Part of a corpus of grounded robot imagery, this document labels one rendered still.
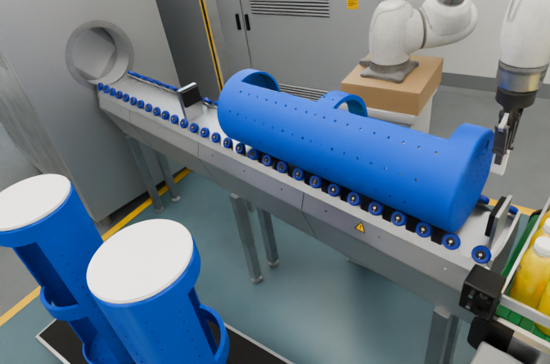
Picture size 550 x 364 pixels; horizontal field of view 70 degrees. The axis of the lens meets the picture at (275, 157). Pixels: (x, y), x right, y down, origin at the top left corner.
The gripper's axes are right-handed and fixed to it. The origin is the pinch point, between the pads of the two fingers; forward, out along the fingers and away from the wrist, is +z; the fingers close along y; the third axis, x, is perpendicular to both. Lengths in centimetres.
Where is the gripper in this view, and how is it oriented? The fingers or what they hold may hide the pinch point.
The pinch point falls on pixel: (499, 161)
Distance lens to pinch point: 110.8
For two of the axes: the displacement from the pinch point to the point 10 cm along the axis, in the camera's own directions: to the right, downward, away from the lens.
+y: 6.7, -4.9, 5.5
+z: 1.3, 8.1, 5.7
